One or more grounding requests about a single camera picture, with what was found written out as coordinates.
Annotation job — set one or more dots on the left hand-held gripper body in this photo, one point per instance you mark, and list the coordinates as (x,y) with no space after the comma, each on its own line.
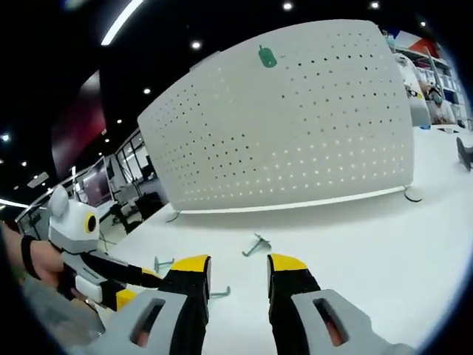
(72,229)

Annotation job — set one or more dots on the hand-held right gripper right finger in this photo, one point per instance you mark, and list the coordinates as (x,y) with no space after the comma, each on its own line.
(306,325)

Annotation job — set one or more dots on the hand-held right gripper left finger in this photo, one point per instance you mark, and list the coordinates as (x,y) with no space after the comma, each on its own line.
(155,325)

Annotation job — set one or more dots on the grey metal hook assembly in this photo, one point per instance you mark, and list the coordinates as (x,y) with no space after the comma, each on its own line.
(162,263)
(221,292)
(258,246)

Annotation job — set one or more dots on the white perforated mounting plate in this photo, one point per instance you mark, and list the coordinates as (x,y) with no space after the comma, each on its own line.
(277,140)

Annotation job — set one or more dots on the green hook assembly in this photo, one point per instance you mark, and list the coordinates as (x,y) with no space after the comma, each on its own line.
(267,57)

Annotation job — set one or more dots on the person's left hand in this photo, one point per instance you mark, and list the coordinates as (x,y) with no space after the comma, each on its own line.
(46,262)

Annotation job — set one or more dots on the computer monitor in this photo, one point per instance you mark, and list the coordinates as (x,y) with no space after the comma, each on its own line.
(98,181)

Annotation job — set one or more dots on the ceiling strip light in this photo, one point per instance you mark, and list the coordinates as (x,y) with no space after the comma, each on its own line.
(120,22)

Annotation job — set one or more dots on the dark grey object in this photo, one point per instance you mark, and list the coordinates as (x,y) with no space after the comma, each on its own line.
(465,153)

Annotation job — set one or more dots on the person in white shirt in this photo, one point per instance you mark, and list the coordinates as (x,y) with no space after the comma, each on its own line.
(432,66)

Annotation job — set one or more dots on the large red wall screen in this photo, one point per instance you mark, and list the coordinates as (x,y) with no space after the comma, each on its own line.
(79,129)

